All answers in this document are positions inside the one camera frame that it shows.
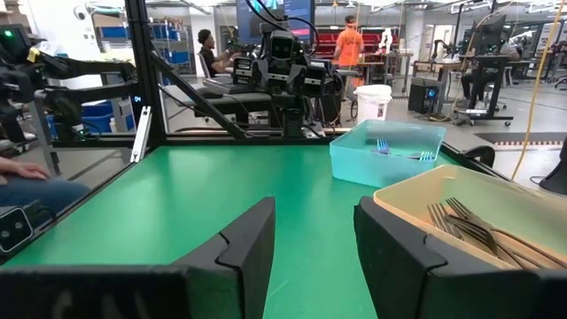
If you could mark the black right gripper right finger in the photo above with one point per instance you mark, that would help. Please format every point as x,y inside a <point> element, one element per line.
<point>390,257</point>

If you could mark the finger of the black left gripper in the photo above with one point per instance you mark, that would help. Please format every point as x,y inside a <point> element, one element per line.
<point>243,71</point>
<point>314,80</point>

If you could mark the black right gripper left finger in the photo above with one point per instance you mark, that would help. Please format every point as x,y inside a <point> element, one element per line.
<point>248,248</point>

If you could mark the black background robot arm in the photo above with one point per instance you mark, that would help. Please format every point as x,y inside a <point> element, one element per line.
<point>66,84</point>

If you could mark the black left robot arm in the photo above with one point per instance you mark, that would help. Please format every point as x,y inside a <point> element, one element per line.
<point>292,115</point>

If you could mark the person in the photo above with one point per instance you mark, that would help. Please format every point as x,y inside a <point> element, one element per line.
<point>350,44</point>
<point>210,51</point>
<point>487,75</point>
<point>40,192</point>

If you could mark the black support strut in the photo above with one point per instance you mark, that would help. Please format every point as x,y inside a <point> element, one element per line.
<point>199,102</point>

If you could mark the white plastic bucket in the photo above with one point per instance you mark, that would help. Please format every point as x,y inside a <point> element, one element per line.
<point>373,104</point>

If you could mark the green table mat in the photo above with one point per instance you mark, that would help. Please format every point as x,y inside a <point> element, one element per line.
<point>199,190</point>

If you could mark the teal plastic bin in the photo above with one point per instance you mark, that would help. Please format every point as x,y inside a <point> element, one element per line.
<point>367,170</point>

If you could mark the black computer tower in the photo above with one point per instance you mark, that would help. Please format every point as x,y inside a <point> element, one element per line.
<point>425,95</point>

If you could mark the orange plastic bin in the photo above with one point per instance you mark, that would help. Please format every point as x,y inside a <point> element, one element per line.
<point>509,195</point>

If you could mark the black desk with monitor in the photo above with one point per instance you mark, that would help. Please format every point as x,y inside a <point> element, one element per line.
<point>487,66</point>

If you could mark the person's hand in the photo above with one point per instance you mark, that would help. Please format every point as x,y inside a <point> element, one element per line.
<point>24,169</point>

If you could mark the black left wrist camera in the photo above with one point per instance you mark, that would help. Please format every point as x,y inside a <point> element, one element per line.
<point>282,46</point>

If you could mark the large wall screen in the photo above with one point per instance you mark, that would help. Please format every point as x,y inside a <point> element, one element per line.
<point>292,13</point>

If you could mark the black frame post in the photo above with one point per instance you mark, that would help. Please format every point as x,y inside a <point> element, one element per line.
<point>142,66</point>

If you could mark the grey metal bracket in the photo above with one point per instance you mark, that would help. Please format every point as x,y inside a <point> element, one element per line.
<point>141,135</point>

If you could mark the black table-level camera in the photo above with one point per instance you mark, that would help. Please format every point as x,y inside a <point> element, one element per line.
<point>15,228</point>

